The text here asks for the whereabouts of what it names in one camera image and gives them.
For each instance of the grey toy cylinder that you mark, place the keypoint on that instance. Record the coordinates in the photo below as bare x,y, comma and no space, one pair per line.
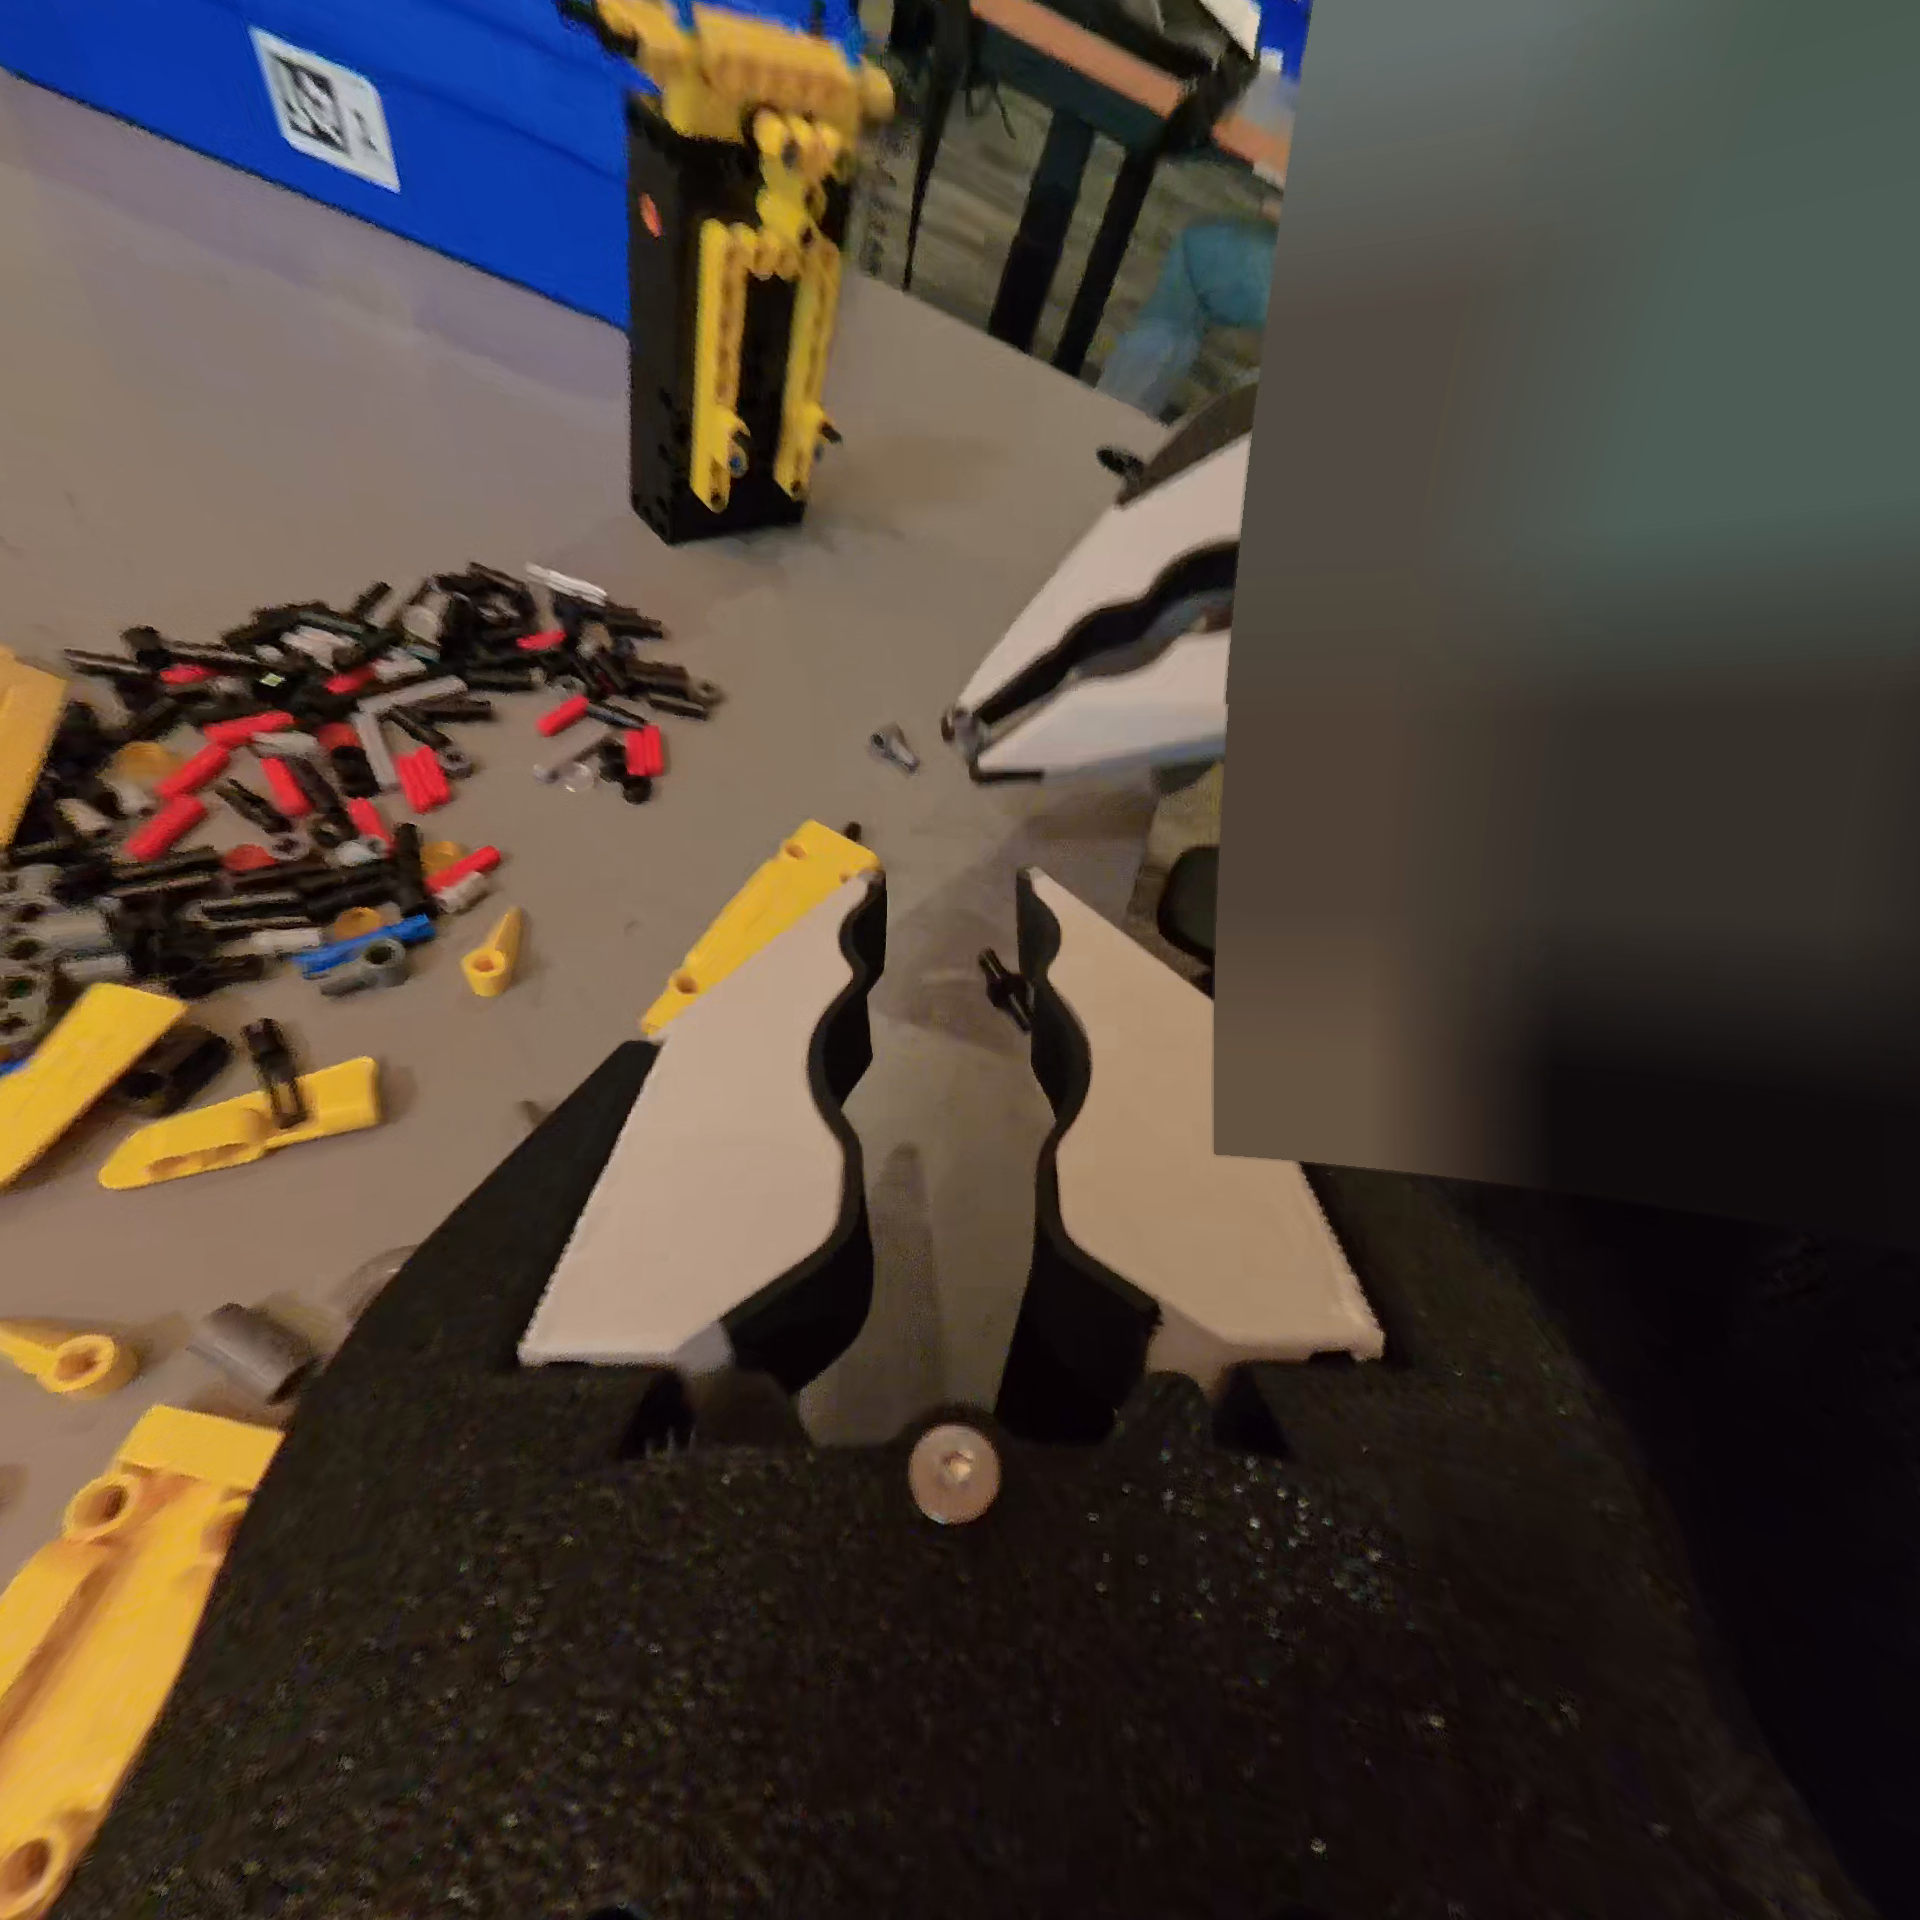
255,1346

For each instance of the small black toy pin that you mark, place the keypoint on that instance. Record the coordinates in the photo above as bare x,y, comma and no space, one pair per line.
1005,987

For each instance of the yellow rectangular toy panel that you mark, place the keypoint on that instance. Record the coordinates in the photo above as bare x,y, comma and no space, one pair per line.
765,914

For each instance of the pile of toy building pieces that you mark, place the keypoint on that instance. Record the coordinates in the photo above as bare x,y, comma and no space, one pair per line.
301,781

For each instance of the black framed table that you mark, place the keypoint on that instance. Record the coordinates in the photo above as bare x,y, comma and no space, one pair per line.
1080,134

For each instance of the blue toy pin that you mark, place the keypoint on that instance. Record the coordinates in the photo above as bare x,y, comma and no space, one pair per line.
353,948

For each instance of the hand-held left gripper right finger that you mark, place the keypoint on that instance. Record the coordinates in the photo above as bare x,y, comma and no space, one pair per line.
1184,1200

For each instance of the small yellow toy connector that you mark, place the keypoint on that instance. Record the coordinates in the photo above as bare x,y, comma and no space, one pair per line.
69,1354

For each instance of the blue box with printed tag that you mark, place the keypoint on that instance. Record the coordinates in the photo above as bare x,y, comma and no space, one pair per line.
450,134

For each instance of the small grey toy pin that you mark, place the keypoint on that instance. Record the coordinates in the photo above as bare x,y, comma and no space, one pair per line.
957,726

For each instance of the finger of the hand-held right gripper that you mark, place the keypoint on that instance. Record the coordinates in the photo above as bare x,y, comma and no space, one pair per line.
1125,554
1125,729

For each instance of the small yellow toy wedge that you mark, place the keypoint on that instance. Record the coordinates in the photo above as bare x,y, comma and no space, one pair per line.
492,961

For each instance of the black and yellow toy assembly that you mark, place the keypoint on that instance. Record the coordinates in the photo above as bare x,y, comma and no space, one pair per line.
734,301

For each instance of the large yellow toy panel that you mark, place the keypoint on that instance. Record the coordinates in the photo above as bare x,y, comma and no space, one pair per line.
90,1651

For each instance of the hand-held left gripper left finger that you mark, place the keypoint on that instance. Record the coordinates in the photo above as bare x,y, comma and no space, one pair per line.
704,1171

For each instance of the long yellow toy beam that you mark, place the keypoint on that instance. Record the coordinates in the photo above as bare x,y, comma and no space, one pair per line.
195,1141

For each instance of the small grey toy connector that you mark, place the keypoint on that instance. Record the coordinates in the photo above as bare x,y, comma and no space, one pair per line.
897,747

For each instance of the yellow wedge toy panel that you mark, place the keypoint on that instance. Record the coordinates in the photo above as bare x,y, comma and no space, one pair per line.
75,1072

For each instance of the black toy connector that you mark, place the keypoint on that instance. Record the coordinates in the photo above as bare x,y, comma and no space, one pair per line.
279,1069

